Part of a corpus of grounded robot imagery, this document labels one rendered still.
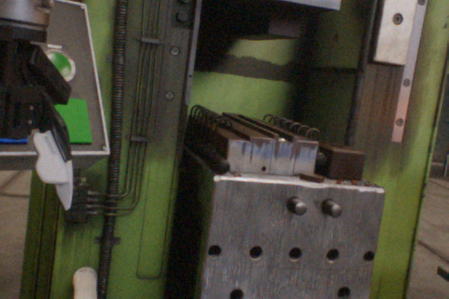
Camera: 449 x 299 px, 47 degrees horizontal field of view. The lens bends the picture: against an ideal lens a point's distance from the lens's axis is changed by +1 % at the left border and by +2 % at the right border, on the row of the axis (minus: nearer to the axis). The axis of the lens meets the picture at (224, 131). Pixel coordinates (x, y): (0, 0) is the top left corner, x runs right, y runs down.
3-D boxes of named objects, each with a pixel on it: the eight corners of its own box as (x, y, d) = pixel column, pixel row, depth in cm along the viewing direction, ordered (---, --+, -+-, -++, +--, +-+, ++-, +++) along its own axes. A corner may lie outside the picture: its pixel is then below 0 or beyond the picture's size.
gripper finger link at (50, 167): (46, 221, 55) (3, 144, 55) (70, 208, 61) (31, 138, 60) (70, 208, 54) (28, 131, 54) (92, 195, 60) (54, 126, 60)
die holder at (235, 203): (356, 389, 115) (387, 189, 110) (186, 396, 104) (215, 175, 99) (267, 278, 168) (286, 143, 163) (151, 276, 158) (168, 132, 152)
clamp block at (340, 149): (362, 181, 115) (367, 152, 114) (328, 178, 112) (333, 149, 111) (337, 169, 126) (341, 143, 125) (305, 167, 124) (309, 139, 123)
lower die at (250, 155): (313, 177, 111) (318, 139, 110) (224, 170, 106) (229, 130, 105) (252, 143, 151) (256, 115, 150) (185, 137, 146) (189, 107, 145)
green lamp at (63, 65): (71, 81, 83) (74, 54, 82) (40, 78, 81) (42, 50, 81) (71, 80, 86) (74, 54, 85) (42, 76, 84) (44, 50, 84)
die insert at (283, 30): (298, 38, 116) (302, 11, 115) (267, 34, 114) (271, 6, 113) (256, 41, 145) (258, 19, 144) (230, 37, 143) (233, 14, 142)
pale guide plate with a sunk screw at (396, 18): (406, 66, 127) (419, -6, 125) (373, 61, 124) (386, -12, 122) (401, 65, 129) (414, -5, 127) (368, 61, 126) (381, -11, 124)
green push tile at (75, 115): (93, 142, 82) (86, 98, 84) (45, 142, 77) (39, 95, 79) (88, 146, 83) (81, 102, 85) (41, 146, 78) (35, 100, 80)
